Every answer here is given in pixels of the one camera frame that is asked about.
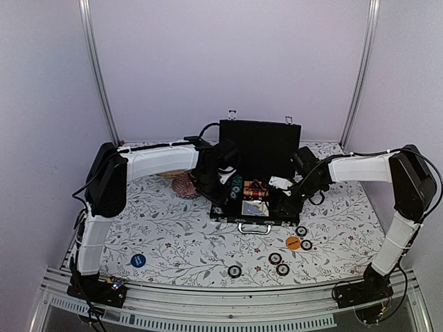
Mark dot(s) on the blue round button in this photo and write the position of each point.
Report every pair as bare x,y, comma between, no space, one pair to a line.
138,260

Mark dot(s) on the front aluminium rail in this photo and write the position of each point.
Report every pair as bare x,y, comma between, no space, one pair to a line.
150,307

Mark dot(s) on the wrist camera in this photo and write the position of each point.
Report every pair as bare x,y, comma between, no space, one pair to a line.
280,183
225,174

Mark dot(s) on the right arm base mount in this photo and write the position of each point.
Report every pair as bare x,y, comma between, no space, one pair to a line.
347,294

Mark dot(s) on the black triangular all-in button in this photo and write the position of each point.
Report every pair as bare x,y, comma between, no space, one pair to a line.
254,185

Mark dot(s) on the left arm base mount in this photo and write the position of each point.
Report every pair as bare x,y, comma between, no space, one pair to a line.
96,291

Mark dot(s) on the left aluminium frame post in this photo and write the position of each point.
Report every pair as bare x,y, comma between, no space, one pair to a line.
87,26

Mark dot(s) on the red black poker chip front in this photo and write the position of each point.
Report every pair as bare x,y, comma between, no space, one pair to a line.
282,270

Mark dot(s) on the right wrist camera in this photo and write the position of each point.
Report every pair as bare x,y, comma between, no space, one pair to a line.
280,183

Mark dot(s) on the red patterned bowl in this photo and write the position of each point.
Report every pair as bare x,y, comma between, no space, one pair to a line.
183,186

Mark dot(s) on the orange round button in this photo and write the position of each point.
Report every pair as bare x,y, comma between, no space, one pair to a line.
293,243

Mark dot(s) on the black poker set case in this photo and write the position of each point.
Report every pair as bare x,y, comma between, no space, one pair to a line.
265,150

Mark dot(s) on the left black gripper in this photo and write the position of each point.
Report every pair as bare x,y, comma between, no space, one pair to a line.
218,198

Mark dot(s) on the green blue chip stack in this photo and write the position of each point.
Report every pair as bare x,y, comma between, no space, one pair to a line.
236,187

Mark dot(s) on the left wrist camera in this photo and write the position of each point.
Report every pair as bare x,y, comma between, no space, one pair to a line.
225,174

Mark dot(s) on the woven bamboo tray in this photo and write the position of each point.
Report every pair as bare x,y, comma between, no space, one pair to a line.
171,174

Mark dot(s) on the blue playing card deck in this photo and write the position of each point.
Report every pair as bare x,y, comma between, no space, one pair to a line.
249,209

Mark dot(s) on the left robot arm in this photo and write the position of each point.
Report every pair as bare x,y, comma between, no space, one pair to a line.
105,190

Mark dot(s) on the right aluminium frame post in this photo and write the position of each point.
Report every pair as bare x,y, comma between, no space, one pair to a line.
368,43

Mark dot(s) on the red black poker chip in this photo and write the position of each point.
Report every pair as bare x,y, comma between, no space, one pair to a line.
275,258
282,270

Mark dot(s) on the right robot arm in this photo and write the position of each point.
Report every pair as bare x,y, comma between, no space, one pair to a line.
416,187

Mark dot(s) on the aluminium frame post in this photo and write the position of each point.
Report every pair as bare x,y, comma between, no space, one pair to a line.
368,43
87,26

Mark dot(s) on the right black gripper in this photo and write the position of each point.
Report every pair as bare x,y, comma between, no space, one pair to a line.
288,205

